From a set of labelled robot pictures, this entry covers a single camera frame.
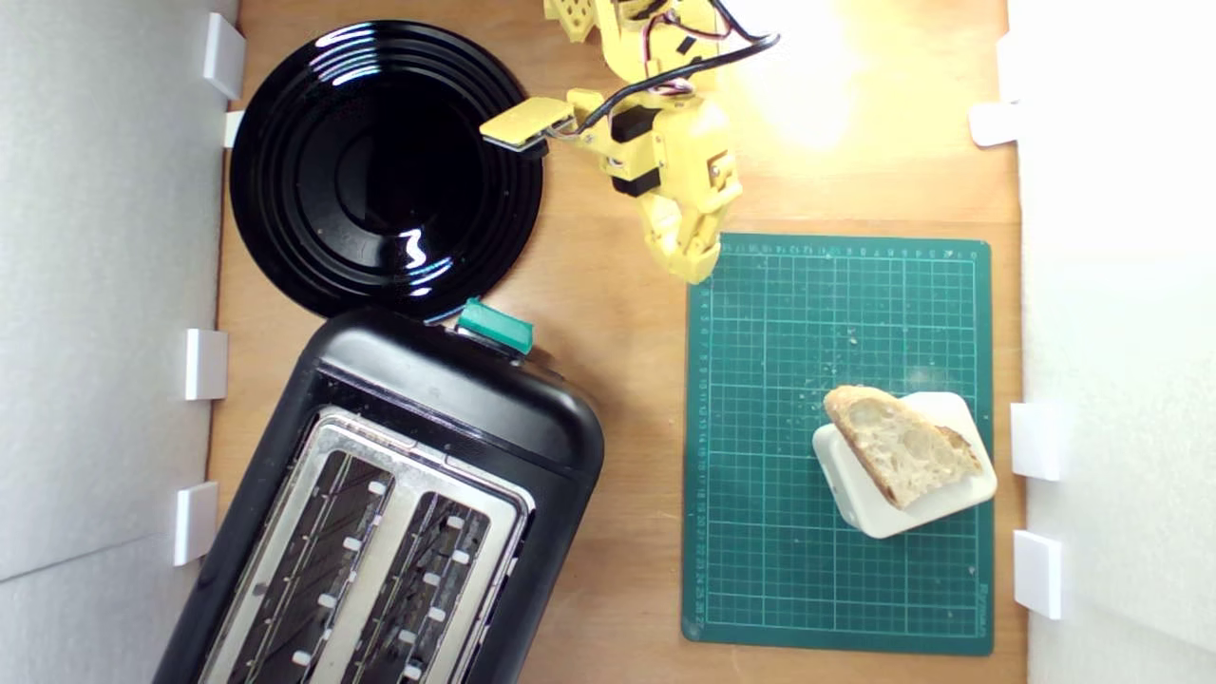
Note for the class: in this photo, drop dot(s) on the yellow wrist camera mount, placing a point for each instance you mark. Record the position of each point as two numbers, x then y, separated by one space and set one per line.
522 123

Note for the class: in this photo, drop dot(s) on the black two-slot toaster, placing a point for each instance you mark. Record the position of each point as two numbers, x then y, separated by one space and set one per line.
446 408

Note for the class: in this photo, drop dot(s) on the black round plate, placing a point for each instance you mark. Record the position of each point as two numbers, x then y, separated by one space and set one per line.
380 171

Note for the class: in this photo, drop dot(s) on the green cutting mat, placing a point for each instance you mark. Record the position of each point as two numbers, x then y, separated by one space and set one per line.
760 427

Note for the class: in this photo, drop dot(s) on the brown bread slice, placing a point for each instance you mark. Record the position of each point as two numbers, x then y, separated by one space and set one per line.
898 442

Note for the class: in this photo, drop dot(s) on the white rounded block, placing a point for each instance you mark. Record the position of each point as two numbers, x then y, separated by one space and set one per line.
883 513

